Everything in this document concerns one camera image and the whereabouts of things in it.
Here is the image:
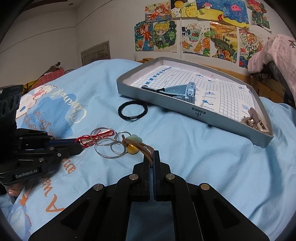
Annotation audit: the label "red cord bracelet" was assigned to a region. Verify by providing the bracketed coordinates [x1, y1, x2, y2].
[74, 129, 116, 149]

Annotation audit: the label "left hand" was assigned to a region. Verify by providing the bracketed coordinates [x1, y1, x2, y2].
[7, 179, 34, 197]

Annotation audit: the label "light blue cartoon bedsheet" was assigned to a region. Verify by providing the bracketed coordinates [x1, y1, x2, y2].
[1, 59, 295, 240]

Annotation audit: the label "red checked cloth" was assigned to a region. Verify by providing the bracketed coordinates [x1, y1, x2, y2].
[28, 68, 65, 90]

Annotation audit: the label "blue watch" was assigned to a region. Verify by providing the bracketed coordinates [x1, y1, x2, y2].
[141, 82, 202, 104]

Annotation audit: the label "grey shallow box tray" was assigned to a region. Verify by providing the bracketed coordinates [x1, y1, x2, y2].
[117, 57, 274, 148]

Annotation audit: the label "beige hair claw clip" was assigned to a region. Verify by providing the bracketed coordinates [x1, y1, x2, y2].
[241, 108, 269, 133]

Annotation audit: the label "grid paper sheet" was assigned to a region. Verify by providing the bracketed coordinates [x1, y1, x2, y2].
[132, 66, 255, 121]

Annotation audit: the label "orange girl drawing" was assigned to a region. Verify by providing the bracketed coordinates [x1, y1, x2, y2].
[134, 21, 154, 51]

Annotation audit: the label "blond boy drawing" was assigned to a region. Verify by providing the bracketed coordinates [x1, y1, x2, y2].
[153, 21, 177, 53]

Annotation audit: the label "white fruit drawing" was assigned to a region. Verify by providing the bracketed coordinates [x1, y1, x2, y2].
[182, 20, 211, 57]

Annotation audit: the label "dinosaur landscape drawing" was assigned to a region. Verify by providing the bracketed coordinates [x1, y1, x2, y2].
[210, 22, 238, 63]

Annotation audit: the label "mermaid girl drawing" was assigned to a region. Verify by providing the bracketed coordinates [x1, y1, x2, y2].
[144, 1, 172, 22]

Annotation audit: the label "crowded red doodle drawing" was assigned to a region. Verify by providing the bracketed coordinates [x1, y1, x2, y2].
[239, 29, 264, 69]

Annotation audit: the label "black yellow moon drawing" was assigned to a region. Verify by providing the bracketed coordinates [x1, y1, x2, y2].
[171, 0, 198, 18]

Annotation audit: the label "pink floral cloth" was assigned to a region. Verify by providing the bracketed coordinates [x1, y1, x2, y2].
[247, 34, 295, 79]

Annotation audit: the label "blue sea jellyfish drawing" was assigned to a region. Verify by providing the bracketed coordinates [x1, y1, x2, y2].
[196, 0, 249, 28]

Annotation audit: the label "red-haired character drawing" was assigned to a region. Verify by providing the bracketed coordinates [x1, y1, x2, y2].
[246, 0, 271, 32]

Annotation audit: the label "black hair tie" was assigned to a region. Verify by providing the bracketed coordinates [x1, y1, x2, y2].
[117, 100, 149, 122]

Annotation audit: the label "brown wall cabinet door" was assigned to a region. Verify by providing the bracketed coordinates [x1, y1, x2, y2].
[81, 41, 110, 66]

